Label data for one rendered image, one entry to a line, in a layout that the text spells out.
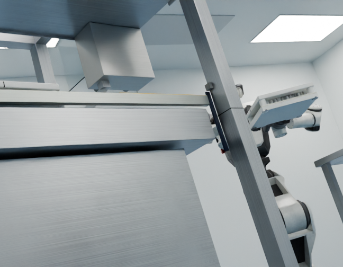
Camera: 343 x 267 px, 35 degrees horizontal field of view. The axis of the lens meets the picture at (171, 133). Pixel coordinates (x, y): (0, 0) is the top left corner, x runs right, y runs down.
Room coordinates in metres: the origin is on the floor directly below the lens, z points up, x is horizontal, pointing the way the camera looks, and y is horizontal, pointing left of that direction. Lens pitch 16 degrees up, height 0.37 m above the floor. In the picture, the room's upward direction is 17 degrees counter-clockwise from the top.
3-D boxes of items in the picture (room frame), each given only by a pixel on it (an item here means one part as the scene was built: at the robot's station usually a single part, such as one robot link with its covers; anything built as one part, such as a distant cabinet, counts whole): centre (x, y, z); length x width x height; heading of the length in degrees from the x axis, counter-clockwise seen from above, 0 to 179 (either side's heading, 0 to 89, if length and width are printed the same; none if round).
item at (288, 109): (2.27, -0.48, 0.97); 0.24 x 0.24 x 0.02; 9
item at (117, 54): (1.75, 0.11, 1.20); 0.22 x 0.11 x 0.20; 134
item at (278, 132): (2.61, -0.50, 1.01); 0.11 x 0.11 x 0.11; 1
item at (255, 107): (2.27, -0.48, 1.02); 0.25 x 0.24 x 0.02; 99
